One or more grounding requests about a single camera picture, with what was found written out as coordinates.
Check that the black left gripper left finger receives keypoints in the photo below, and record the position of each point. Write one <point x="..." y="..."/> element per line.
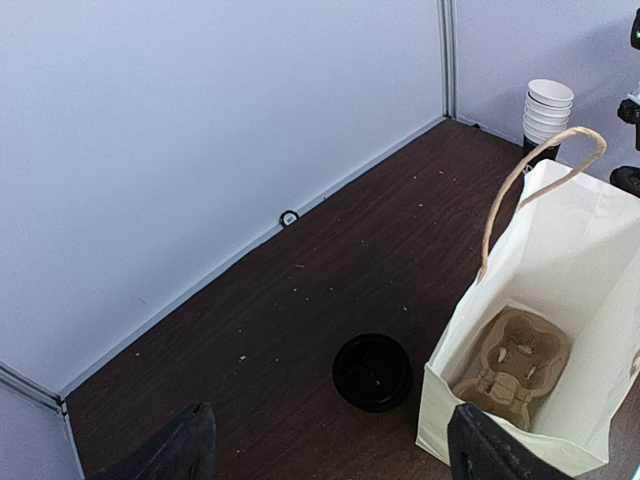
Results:
<point x="184" y="448"/>

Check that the small round black wall fixture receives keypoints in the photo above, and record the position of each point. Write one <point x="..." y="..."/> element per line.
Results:
<point x="287" y="218"/>

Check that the stack of paper cups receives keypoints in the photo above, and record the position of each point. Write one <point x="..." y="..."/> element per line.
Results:
<point x="547" y="110"/>

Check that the cream paper bag with handles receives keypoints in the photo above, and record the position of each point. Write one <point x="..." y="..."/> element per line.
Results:
<point x="570" y="254"/>

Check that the right aluminium frame post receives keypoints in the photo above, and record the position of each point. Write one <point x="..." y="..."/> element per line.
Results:
<point x="446" y="12"/>

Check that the stack of black cup lids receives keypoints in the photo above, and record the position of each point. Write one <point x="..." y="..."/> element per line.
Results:
<point x="372" y="372"/>

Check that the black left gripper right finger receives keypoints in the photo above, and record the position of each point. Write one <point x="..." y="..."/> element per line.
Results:
<point x="480" y="449"/>

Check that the brown pulp cup carrier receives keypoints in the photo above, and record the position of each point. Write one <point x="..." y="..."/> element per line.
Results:
<point x="520" y="360"/>

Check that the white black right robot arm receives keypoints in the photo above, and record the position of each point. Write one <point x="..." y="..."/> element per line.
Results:
<point x="635" y="31"/>

